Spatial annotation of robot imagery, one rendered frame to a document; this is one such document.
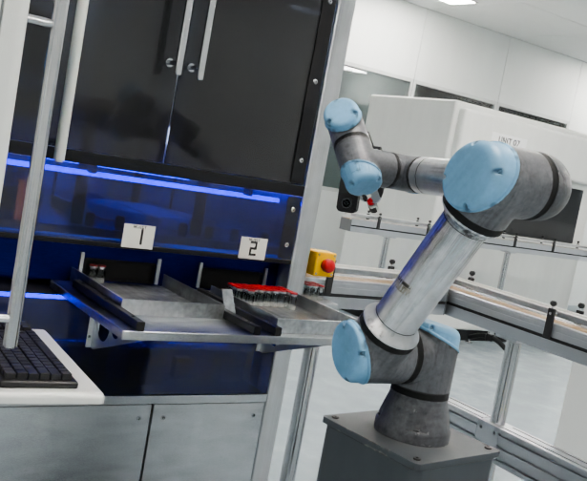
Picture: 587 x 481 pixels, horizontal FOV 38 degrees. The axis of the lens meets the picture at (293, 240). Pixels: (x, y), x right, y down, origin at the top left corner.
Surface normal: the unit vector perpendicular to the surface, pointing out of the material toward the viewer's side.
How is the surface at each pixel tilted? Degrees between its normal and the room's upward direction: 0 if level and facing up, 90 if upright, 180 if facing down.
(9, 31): 90
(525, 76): 90
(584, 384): 90
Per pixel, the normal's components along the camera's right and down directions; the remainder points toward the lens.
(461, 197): -0.75, -0.22
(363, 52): 0.54, 0.18
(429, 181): -0.84, 0.25
